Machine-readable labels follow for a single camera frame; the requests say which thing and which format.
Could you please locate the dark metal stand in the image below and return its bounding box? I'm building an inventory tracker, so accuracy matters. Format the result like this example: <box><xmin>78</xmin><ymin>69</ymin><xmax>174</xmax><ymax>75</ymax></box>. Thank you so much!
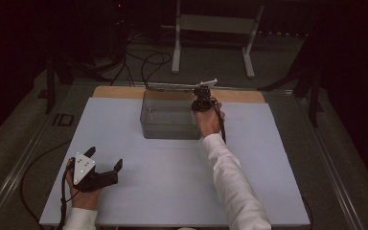
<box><xmin>37</xmin><ymin>44</ymin><xmax>109</xmax><ymax>116</ymax></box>
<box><xmin>258</xmin><ymin>30</ymin><xmax>326</xmax><ymax>129</ymax></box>

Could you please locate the person's left hand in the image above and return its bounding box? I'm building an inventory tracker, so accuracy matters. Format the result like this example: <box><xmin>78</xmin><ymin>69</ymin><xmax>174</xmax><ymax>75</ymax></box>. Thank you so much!
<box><xmin>64</xmin><ymin>157</ymin><xmax>104</xmax><ymax>212</ymax></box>

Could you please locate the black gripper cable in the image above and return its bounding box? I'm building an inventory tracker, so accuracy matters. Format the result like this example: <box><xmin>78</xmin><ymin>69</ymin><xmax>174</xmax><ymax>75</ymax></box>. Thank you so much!
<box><xmin>57</xmin><ymin>156</ymin><xmax>78</xmax><ymax>230</ymax></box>
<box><xmin>203</xmin><ymin>90</ymin><xmax>228</xmax><ymax>146</ymax></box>

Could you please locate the grey transparent plastic container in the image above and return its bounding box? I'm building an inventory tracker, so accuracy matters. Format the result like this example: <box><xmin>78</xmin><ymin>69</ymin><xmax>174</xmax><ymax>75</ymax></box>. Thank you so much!
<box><xmin>139</xmin><ymin>88</ymin><xmax>203</xmax><ymax>141</ymax></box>

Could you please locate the white metal stand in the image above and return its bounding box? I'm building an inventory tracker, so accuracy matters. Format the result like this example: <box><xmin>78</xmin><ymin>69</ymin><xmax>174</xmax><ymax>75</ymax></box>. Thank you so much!
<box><xmin>160</xmin><ymin>0</ymin><xmax>266</xmax><ymax>80</ymax></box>

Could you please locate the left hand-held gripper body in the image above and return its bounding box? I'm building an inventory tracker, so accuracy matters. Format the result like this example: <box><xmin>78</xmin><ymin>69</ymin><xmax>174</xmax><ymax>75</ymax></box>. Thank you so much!
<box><xmin>72</xmin><ymin>152</ymin><xmax>120</xmax><ymax>194</ymax></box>

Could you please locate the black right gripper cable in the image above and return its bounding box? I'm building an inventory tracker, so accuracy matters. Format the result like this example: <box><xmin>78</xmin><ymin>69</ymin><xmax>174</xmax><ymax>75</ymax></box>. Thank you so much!
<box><xmin>203</xmin><ymin>90</ymin><xmax>228</xmax><ymax>146</ymax></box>

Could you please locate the bundle of black floor cables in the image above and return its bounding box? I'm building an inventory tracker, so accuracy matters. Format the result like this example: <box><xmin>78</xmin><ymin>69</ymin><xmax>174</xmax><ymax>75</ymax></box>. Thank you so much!
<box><xmin>108</xmin><ymin>30</ymin><xmax>174</xmax><ymax>88</ymax></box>

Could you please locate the person's right hand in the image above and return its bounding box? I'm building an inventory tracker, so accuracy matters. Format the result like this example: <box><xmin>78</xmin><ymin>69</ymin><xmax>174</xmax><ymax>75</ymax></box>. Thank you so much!
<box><xmin>194</xmin><ymin>103</ymin><xmax>226</xmax><ymax>139</ymax></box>

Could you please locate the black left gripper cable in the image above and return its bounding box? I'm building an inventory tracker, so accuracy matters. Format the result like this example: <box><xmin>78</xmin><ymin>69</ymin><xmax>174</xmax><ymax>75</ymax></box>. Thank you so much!
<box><xmin>57</xmin><ymin>156</ymin><xmax>78</xmax><ymax>230</ymax></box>

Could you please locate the grey metal floor rail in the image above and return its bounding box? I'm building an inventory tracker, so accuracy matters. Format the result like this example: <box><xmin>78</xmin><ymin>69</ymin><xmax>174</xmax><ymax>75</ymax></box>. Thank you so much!
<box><xmin>0</xmin><ymin>83</ymin><xmax>75</xmax><ymax>230</ymax></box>
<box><xmin>262</xmin><ymin>89</ymin><xmax>365</xmax><ymax>230</ymax></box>

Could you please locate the black floor cable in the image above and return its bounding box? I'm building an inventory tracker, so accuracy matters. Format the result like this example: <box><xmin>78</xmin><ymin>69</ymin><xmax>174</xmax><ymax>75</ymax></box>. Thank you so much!
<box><xmin>19</xmin><ymin>139</ymin><xmax>73</xmax><ymax>225</ymax></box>

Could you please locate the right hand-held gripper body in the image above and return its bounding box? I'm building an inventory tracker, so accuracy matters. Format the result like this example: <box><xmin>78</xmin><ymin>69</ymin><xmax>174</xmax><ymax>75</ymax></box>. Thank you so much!
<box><xmin>190</xmin><ymin>78</ymin><xmax>220</xmax><ymax>113</ymax></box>

